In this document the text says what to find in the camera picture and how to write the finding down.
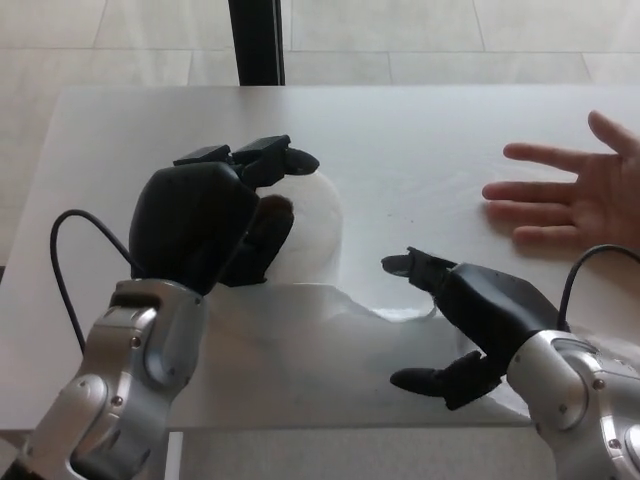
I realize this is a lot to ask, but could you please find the white table leg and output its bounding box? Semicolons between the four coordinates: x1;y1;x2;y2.
166;432;184;480

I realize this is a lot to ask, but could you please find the white toilet paper roll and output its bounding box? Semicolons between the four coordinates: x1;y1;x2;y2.
205;172;640;416

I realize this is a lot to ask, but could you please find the black vertical post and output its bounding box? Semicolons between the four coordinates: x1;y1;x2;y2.
227;0;288;87

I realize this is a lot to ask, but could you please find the bare person hand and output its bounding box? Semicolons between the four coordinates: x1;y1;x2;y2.
481;109;640;250

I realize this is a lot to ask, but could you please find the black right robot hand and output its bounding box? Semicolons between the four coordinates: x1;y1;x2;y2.
381;245;561;413

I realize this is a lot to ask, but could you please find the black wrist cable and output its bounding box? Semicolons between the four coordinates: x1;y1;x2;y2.
49;208;137;354
558;243;640;335

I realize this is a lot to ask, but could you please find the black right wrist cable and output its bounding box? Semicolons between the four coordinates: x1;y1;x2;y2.
558;243;640;335

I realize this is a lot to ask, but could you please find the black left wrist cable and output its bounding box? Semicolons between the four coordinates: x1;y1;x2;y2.
49;208;137;354

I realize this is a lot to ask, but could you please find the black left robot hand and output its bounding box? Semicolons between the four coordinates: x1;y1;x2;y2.
128;133;321;297

